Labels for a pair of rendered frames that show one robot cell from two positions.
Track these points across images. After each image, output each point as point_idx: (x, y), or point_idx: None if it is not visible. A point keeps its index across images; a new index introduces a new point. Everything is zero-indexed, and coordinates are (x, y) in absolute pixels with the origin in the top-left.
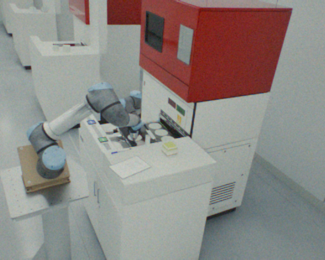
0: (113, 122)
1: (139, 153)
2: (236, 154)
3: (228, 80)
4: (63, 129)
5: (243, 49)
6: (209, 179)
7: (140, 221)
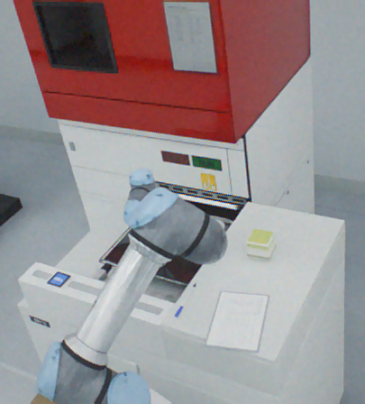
0: (216, 258)
1: (219, 284)
2: (298, 187)
3: (269, 68)
4: (117, 332)
5: (274, 0)
6: (342, 255)
7: (295, 401)
